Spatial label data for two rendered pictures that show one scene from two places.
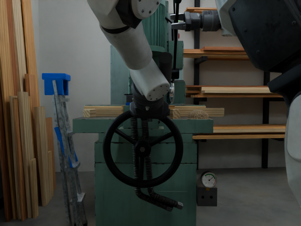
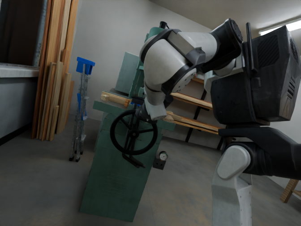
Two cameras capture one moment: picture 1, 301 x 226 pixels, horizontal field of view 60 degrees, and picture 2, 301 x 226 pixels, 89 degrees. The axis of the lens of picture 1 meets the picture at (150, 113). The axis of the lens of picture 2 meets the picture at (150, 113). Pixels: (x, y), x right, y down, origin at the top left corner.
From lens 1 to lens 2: 0.18 m
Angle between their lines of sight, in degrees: 12
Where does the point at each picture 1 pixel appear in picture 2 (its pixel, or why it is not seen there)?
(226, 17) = (209, 84)
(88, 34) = (110, 34)
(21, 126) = (54, 84)
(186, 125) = (160, 123)
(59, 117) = (82, 88)
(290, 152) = (218, 171)
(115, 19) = (157, 87)
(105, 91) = (111, 74)
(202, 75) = not seen: hidden behind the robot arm
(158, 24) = not seen: hidden behind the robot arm
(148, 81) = (156, 111)
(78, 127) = (96, 106)
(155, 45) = not seen: hidden behind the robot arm
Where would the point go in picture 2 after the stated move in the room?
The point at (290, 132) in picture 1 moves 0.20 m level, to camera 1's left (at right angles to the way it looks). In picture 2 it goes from (222, 162) to (174, 150)
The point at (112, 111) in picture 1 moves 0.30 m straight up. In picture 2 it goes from (118, 100) to (129, 62)
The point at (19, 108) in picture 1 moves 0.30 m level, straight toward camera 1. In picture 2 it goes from (55, 71) to (56, 75)
